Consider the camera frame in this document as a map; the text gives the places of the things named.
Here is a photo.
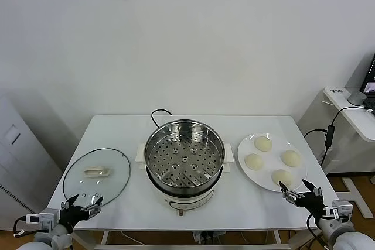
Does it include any white steamed baozi bun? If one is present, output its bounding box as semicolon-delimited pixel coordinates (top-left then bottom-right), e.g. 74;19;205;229
280;149;302;167
271;169;294;188
244;153;264;171
254;136;273;152

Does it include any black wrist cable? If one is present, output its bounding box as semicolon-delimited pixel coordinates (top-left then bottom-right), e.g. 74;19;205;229
306;214;323;239
13;216;39;238

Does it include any round white plate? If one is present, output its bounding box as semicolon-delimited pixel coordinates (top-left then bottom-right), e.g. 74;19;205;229
237;132;308;193

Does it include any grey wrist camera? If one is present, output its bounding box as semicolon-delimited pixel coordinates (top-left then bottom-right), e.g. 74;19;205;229
330;199;354;221
25;208;61;229

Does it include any grey round puck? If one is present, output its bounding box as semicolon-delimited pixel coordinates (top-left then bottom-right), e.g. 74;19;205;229
347;91;367;106

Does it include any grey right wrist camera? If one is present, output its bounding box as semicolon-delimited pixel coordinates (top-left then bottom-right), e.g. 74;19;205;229
330;199;354;221

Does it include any white table frame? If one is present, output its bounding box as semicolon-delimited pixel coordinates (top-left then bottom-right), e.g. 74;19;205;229
69;228;323;250

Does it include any white power strip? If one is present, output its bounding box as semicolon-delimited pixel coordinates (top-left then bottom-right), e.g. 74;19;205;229
192;231;219;245

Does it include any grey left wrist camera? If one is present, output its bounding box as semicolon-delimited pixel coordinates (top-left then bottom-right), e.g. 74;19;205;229
25;208;61;229

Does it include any black cooker power cord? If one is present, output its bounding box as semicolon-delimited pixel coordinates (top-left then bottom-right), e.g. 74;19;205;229
150;109;173;129

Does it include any grey metal cabinet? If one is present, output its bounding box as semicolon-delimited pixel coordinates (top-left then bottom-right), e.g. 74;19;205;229
0;88;64;230

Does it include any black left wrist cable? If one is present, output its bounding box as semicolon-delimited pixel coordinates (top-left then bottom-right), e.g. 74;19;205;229
13;216;39;238

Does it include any black laptop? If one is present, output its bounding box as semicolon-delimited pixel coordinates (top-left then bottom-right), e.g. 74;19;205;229
359;53;375;107

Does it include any stainless steel steamer basket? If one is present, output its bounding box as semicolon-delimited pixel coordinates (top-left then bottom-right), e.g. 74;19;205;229
144;119;226;197

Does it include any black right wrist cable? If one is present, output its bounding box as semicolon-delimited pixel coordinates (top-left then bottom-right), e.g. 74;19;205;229
306;214;323;239

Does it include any round glass pot lid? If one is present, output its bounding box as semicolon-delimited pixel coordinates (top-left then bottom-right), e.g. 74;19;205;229
62;148;131;207

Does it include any black desk cable with adapter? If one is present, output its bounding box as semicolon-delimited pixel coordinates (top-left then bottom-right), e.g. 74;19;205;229
303;106;373;169

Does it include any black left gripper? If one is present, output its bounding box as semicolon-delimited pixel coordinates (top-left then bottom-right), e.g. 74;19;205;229
59;193;104;231

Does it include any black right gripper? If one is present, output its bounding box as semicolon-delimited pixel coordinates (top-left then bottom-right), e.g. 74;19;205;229
278;179;334;219

